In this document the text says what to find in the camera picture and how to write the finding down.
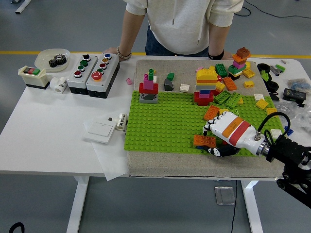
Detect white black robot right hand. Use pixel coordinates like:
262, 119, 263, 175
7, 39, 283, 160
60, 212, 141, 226
202, 111, 266, 158

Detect orange long brick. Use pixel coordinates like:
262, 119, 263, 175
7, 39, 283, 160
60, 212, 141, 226
223, 77, 238, 92
203, 105, 219, 121
193, 134, 217, 148

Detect green studded baseplate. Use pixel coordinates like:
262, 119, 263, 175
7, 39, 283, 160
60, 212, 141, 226
123, 90, 287, 158

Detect black toy tyre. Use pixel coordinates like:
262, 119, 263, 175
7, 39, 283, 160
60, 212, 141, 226
266, 81, 280, 93
257, 63, 272, 73

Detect black wristwatch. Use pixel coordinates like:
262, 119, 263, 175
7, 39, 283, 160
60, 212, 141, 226
207, 49, 225, 61

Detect brick tower with brown top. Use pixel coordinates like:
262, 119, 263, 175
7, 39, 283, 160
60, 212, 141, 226
228, 48, 252, 81

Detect dark green long brick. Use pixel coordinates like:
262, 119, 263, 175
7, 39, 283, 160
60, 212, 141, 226
215, 63, 229, 78

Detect brick tower with yellow top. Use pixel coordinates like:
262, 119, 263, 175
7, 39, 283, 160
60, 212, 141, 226
193, 67, 219, 107

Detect grey emergency-stop control box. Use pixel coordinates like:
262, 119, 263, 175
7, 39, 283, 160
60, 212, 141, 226
86, 52, 121, 100

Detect grey four-button control box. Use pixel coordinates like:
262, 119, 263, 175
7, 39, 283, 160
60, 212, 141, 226
67, 53, 99, 96

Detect brick tower with magenta middle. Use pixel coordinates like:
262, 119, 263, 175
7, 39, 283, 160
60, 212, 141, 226
138, 68, 159, 104

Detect black metal gear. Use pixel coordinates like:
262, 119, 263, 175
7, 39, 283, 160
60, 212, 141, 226
48, 54, 68, 68

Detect person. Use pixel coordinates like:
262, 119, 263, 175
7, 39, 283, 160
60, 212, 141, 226
122, 0, 245, 58

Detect white pipe tee fitting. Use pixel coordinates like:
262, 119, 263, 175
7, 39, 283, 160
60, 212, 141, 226
50, 77, 69, 94

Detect metal floor socket plate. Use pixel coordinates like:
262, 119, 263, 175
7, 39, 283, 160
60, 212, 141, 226
214, 186, 236, 206

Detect clear plastic bags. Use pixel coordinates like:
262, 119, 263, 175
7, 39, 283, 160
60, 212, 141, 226
276, 97, 311, 131

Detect white plastic bowl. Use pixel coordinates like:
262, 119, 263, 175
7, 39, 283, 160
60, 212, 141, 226
34, 48, 71, 73

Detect black digital meter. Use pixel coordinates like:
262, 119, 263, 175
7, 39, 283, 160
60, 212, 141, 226
282, 88, 307, 102

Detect small white pipe fitting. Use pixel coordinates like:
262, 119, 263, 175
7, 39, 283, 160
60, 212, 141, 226
108, 113, 129, 132

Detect grey-brown mat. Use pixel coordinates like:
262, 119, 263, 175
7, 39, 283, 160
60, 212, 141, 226
128, 59, 302, 180

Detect plastic bag with blue parts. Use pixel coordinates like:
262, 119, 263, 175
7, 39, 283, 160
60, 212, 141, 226
286, 79, 311, 92

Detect white table leg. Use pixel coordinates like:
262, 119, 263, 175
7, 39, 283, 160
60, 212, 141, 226
240, 181, 264, 233
66, 176, 90, 233

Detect translucent paper sheet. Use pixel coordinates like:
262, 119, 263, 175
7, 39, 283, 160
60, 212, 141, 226
82, 118, 129, 182

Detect bead bracelet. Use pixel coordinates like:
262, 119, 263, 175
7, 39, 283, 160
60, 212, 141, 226
116, 46, 132, 61

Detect thin black floor cable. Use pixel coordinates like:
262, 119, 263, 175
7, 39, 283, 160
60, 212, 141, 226
230, 181, 238, 233

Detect long black floor cable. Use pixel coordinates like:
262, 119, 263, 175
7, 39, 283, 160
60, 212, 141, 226
244, 0, 311, 19

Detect white wall switch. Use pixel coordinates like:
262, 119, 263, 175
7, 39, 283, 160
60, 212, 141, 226
83, 120, 117, 145

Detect beige red-green switch box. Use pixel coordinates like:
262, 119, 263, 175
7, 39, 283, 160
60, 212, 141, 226
18, 66, 51, 90

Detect grey metal frame foot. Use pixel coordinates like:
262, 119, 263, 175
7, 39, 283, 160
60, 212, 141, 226
15, 0, 32, 14

